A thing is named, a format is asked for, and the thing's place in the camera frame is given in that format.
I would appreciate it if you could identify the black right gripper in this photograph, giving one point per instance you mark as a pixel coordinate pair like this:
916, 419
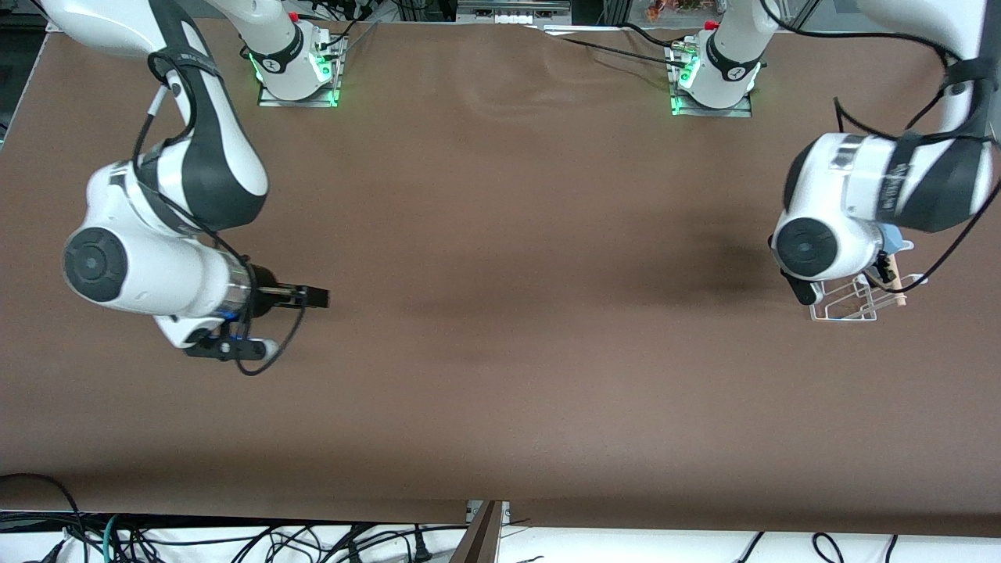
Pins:
266, 291

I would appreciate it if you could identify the blue plastic cup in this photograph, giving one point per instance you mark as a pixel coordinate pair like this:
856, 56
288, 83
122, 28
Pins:
896, 238

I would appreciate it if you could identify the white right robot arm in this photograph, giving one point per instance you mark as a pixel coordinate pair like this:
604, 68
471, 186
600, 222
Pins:
156, 274

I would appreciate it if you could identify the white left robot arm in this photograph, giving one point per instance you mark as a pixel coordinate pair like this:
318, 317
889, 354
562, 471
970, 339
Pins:
844, 180

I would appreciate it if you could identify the brown table cover sheet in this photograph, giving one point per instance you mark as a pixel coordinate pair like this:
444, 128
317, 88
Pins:
547, 391

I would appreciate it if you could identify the brown wooden board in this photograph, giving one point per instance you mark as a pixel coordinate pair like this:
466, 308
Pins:
477, 543

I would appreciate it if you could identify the orange background item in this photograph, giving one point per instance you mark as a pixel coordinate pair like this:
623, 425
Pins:
672, 8

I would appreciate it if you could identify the grey power strip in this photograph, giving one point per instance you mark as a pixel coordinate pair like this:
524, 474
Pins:
512, 11

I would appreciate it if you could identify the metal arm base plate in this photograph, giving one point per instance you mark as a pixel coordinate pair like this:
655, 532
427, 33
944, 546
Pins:
739, 112
270, 98

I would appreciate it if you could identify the metal table bracket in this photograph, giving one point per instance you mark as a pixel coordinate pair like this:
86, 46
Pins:
505, 512

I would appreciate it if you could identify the aluminium frame profile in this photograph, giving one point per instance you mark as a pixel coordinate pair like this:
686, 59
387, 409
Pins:
53, 23

